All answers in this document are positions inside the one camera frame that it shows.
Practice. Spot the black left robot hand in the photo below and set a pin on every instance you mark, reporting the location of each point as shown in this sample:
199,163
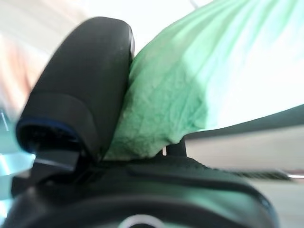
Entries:
83,83

